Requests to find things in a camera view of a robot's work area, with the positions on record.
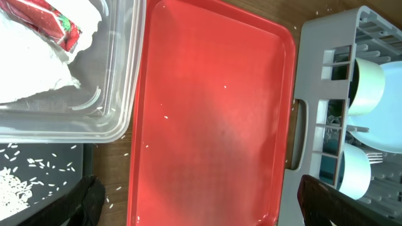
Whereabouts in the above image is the light blue bowl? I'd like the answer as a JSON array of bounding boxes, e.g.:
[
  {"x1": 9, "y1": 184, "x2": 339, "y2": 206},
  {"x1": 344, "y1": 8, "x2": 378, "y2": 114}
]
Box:
[{"x1": 337, "y1": 144, "x2": 371, "y2": 200}]

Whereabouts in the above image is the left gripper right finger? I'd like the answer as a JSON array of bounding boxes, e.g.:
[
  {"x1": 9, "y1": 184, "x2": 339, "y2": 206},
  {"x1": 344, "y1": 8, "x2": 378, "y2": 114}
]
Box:
[{"x1": 297, "y1": 175, "x2": 400, "y2": 226}]

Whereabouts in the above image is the clear plastic bin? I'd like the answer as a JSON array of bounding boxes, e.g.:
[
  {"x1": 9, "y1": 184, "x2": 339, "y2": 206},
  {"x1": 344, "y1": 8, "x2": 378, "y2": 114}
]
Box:
[{"x1": 1, "y1": 0, "x2": 146, "y2": 143}]

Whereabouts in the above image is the green bowl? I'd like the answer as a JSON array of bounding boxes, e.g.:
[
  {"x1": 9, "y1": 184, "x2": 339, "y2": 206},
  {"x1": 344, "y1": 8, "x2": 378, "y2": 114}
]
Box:
[{"x1": 348, "y1": 58, "x2": 386, "y2": 116}]

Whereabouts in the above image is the black plastic tray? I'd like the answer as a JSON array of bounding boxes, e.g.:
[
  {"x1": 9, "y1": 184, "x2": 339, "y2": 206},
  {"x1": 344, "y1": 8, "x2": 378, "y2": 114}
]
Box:
[{"x1": 1, "y1": 143, "x2": 94, "y2": 225}]

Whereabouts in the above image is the light blue plate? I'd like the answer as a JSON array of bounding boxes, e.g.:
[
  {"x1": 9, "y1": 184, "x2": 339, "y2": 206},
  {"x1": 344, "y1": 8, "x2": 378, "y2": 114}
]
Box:
[{"x1": 347, "y1": 61, "x2": 401, "y2": 154}]

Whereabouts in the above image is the grey dishwasher rack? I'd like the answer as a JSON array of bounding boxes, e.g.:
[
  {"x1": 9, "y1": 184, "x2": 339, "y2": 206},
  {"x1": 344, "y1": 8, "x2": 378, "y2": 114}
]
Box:
[{"x1": 278, "y1": 6, "x2": 401, "y2": 226}]

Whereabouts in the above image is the red serving tray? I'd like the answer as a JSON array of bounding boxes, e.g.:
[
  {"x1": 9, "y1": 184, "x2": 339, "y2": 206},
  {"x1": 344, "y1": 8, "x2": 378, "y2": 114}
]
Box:
[{"x1": 127, "y1": 0, "x2": 296, "y2": 226}]

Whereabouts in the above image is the white plastic fork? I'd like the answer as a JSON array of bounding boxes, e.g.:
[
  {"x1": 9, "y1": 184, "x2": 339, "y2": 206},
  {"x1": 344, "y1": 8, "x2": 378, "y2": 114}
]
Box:
[{"x1": 364, "y1": 151, "x2": 383, "y2": 164}]

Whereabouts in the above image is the red snack wrapper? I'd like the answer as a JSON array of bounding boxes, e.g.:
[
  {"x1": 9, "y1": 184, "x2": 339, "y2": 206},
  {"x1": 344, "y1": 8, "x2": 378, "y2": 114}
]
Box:
[{"x1": 1, "y1": 0, "x2": 82, "y2": 52}]

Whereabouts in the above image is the white napkin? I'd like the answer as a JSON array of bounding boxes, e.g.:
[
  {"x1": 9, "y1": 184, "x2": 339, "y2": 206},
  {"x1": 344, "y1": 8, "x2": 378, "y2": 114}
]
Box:
[{"x1": 1, "y1": 0, "x2": 102, "y2": 104}]

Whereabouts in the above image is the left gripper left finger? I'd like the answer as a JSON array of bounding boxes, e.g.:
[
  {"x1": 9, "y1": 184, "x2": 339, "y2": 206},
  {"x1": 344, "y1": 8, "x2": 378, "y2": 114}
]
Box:
[{"x1": 18, "y1": 175, "x2": 106, "y2": 226}]

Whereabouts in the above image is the food scraps and rice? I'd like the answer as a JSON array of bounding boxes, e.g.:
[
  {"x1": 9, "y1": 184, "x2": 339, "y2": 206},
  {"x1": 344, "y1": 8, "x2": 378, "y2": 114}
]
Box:
[{"x1": 1, "y1": 168, "x2": 38, "y2": 220}]

